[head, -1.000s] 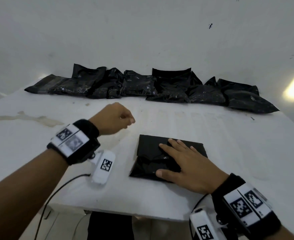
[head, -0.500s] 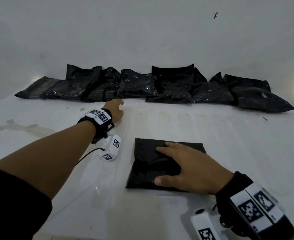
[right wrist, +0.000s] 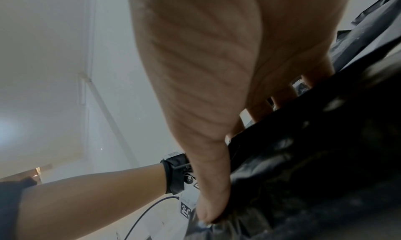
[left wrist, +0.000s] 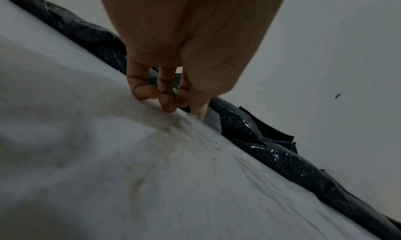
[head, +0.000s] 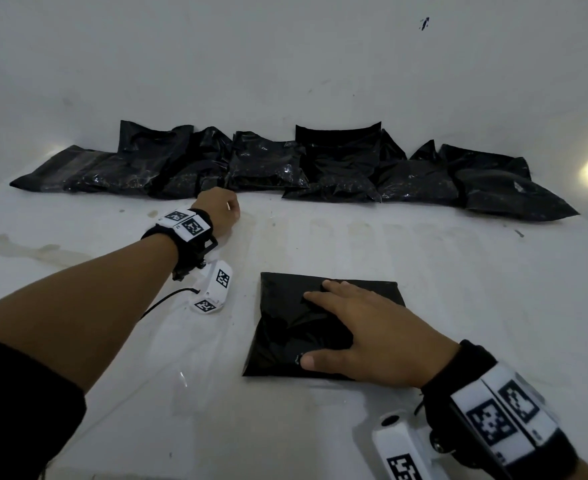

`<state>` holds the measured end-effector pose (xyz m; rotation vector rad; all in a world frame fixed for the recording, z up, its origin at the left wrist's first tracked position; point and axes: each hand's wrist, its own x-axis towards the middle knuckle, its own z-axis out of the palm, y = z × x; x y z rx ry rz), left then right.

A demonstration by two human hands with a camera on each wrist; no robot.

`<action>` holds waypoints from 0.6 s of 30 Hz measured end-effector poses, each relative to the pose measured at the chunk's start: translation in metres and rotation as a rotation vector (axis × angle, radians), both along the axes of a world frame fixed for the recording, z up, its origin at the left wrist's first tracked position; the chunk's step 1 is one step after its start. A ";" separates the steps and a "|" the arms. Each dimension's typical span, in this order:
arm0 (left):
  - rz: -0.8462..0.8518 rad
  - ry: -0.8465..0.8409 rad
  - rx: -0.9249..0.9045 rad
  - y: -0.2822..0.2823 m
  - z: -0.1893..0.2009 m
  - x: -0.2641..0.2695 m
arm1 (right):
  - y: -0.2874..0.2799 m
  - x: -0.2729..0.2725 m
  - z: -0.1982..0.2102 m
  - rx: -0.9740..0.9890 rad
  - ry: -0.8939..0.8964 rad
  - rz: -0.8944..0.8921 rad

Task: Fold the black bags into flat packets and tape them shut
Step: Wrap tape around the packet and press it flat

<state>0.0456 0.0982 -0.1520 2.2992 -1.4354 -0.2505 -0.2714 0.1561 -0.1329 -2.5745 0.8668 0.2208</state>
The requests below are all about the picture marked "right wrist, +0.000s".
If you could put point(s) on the person's right hand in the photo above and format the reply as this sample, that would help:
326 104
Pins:
219 48

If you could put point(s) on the taped parcel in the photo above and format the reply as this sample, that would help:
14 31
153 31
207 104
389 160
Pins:
313 159

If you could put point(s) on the row of black plastic packets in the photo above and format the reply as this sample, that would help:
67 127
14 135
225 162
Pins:
369 28

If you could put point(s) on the person's left forearm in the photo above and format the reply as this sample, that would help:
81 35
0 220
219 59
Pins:
94 199

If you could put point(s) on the black left wristband with markers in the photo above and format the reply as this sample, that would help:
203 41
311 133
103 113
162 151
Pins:
175 174

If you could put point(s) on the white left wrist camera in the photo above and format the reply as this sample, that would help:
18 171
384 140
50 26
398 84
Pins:
189 194

